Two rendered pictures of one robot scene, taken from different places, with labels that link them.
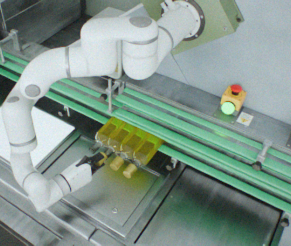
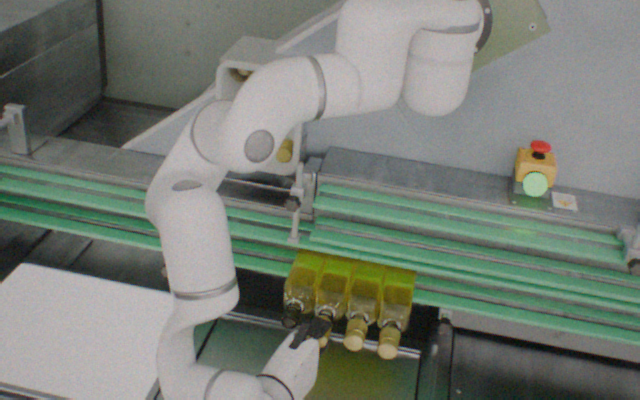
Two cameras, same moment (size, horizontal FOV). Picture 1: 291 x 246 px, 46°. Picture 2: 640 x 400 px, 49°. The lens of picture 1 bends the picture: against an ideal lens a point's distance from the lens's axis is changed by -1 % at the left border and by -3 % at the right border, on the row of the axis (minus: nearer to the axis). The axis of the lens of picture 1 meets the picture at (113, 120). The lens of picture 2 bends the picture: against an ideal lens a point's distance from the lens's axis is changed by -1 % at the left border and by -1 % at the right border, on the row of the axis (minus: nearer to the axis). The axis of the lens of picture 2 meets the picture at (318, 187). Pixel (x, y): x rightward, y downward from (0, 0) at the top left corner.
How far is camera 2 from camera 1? 0.51 m
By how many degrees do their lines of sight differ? 25
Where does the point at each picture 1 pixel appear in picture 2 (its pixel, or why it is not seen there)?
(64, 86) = not seen: hidden behind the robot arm
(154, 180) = (417, 365)
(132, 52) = (441, 52)
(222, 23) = (527, 17)
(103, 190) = not seen: outside the picture
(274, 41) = (602, 48)
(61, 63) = (311, 83)
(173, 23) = not seen: hidden behind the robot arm
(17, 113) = (211, 212)
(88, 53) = (365, 56)
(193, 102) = (463, 188)
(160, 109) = (409, 211)
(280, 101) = (615, 157)
